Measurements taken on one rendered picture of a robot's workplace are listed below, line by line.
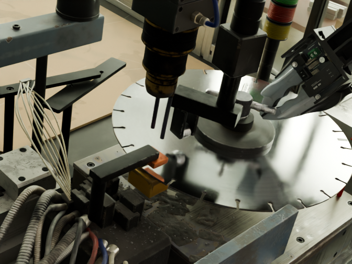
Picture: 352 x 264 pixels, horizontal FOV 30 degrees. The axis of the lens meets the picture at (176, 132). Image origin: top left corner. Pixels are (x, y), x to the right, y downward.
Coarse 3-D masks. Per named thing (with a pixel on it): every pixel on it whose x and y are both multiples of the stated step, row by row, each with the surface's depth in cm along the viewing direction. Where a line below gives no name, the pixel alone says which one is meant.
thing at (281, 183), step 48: (144, 96) 92; (288, 96) 99; (144, 144) 83; (192, 144) 84; (288, 144) 88; (336, 144) 90; (192, 192) 76; (240, 192) 78; (288, 192) 79; (336, 192) 81
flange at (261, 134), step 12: (204, 120) 88; (240, 120) 86; (252, 120) 87; (264, 120) 90; (204, 132) 86; (216, 132) 86; (228, 132) 86; (240, 132) 87; (252, 132) 87; (264, 132) 88; (216, 144) 84; (228, 144) 84; (240, 144) 85; (252, 144) 85; (264, 144) 86
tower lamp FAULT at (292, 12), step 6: (270, 6) 110; (276, 6) 108; (282, 6) 108; (288, 6) 108; (294, 6) 109; (270, 12) 110; (276, 12) 109; (282, 12) 108; (288, 12) 108; (294, 12) 110; (270, 18) 110; (276, 18) 109; (282, 18) 109; (288, 18) 109
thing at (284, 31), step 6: (264, 24) 112; (270, 24) 110; (276, 24) 110; (282, 24) 110; (288, 24) 110; (264, 30) 112; (270, 30) 111; (276, 30) 110; (282, 30) 110; (288, 30) 111; (270, 36) 111; (276, 36) 111; (282, 36) 111
